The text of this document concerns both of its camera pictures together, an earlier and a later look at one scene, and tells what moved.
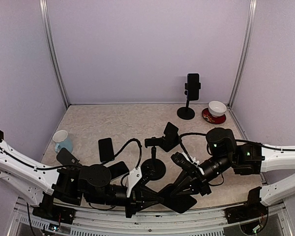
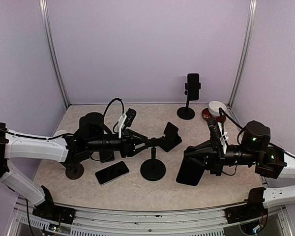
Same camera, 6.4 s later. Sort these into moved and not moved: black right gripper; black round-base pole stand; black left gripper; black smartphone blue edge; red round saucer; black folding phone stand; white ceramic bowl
Moved: black left gripper; black right gripper
Not moved: red round saucer; black folding phone stand; black round-base pole stand; white ceramic bowl; black smartphone blue edge
